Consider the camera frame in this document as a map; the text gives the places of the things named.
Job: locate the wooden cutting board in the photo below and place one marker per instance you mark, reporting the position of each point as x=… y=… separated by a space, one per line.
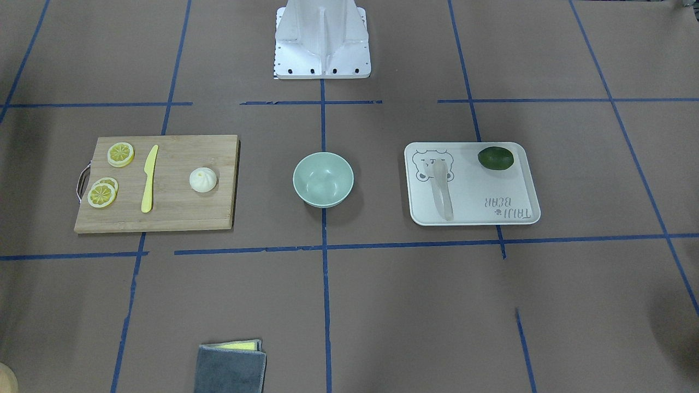
x=176 y=207

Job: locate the white bear serving tray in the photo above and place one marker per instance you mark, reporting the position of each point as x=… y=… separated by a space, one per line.
x=479 y=196

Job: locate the upper lemon slice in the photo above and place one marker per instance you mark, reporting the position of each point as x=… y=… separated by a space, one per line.
x=120 y=154

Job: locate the wooden cup tree stand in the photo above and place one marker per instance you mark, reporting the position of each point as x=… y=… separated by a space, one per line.
x=8 y=381

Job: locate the hidden lemon slice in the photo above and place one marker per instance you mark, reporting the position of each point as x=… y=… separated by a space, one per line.
x=108 y=180

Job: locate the grey and yellow cloth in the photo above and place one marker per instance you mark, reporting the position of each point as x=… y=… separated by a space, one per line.
x=236 y=366

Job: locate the yellow plastic knife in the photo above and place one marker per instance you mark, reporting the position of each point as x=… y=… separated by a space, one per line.
x=149 y=170

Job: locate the light green bowl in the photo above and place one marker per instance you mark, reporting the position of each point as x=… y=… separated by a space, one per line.
x=323 y=179

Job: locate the white steamed bun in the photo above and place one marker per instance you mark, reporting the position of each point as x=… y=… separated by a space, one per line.
x=203 y=180

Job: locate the white ceramic spoon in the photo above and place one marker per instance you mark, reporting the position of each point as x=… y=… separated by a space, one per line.
x=442 y=196

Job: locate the dark green avocado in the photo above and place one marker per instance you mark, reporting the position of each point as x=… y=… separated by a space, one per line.
x=496 y=158

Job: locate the lower lemon slice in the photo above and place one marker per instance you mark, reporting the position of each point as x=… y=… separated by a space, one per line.
x=101 y=195

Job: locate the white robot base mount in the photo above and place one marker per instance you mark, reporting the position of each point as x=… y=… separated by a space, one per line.
x=321 y=40

